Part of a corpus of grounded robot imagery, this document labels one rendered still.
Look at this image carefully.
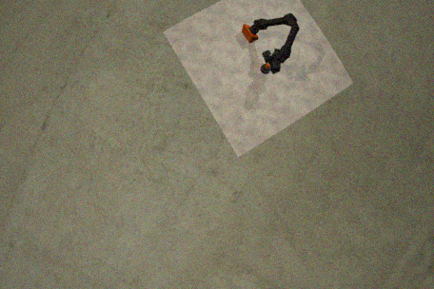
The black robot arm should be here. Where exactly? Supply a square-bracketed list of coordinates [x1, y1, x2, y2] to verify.
[248, 13, 300, 71]

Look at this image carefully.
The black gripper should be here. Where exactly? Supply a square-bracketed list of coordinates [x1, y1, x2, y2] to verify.
[262, 50, 280, 74]

